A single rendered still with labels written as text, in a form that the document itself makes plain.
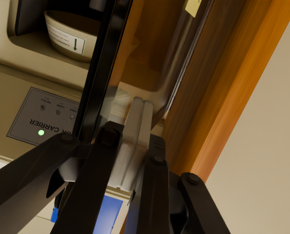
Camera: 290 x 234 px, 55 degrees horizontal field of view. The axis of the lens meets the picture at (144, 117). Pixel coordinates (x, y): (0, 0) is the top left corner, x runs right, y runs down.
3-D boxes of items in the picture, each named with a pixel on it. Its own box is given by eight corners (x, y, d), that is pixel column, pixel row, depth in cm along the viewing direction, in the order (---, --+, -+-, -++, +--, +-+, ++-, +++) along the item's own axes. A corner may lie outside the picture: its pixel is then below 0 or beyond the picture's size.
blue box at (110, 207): (131, 163, 52) (118, 200, 55) (79, 146, 51) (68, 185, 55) (124, 198, 43) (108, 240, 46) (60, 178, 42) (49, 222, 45)
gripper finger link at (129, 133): (118, 190, 15) (104, 185, 15) (132, 133, 22) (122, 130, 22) (134, 144, 14) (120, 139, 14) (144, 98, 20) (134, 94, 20)
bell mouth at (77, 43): (140, 35, 62) (133, 59, 64) (63, 8, 61) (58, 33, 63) (132, 49, 46) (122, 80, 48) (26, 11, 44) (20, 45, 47)
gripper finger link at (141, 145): (134, 144, 14) (149, 148, 14) (144, 98, 20) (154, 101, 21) (118, 190, 15) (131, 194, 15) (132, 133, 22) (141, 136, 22)
